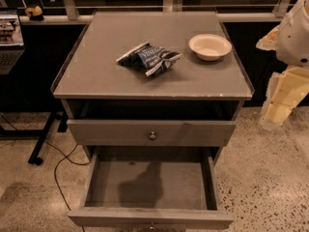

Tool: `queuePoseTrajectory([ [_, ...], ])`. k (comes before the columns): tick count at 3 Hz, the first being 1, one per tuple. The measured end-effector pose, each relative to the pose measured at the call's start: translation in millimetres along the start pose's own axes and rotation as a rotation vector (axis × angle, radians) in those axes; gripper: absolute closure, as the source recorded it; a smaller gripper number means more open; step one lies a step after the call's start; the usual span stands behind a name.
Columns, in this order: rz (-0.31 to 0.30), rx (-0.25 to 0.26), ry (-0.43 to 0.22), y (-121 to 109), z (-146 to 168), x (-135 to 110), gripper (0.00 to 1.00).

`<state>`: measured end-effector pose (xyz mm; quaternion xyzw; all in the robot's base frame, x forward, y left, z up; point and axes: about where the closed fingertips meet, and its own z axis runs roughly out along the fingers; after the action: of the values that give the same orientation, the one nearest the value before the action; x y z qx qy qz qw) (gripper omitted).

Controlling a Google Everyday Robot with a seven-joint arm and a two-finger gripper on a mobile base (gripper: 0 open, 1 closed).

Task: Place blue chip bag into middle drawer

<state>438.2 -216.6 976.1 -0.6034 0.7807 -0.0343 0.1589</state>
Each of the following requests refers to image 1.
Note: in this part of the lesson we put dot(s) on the black desk leg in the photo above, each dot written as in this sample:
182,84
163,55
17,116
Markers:
34,157

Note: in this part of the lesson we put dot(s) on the open grey middle drawer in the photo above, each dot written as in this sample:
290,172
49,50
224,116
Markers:
151,187

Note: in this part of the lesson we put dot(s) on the white paper bowl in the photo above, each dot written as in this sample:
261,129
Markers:
210,47

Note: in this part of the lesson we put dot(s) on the white railing frame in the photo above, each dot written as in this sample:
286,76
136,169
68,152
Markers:
81,11

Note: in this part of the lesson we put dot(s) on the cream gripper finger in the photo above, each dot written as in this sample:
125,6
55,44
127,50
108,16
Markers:
268,42
285,91

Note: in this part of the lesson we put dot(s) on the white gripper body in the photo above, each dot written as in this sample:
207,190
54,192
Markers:
294,42

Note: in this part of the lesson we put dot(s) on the yellow black small object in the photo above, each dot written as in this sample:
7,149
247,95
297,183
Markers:
34,13

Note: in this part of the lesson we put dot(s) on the blue chip bag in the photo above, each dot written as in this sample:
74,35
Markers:
152,60

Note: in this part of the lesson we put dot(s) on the grey top drawer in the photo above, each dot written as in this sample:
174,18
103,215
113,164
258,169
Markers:
151,133

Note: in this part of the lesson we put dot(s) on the grey drawer cabinet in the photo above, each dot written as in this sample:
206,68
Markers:
132,82

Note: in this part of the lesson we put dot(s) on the open laptop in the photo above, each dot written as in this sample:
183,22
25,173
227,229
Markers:
11,39

